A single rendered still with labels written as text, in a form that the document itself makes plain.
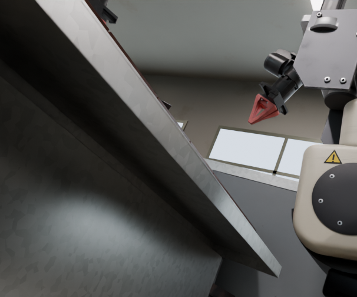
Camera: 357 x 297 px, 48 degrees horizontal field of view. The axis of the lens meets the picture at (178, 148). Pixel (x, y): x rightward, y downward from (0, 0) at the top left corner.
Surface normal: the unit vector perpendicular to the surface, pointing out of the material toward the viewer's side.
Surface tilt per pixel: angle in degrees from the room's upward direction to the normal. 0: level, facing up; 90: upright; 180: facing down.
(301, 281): 90
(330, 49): 90
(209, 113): 90
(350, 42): 90
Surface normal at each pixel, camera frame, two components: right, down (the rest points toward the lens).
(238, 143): -0.45, -0.47
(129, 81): 0.85, 0.21
